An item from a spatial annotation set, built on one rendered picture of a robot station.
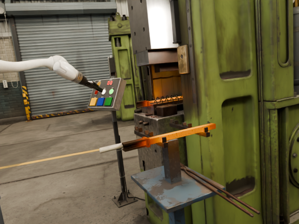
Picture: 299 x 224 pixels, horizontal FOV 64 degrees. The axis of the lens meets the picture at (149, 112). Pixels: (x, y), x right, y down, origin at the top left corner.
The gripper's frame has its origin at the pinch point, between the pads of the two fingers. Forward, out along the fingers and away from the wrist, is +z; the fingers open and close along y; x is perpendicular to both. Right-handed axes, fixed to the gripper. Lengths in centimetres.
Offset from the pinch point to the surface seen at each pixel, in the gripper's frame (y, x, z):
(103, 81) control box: -13.9, 14.2, 13.1
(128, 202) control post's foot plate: -2, -87, 72
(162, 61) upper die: 58, 19, 1
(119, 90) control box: 7.1, 5.0, 15.6
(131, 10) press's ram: 36, 52, -20
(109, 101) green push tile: 1.6, -6.0, 12.4
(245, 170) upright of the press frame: 106, -41, 59
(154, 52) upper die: 56, 22, -7
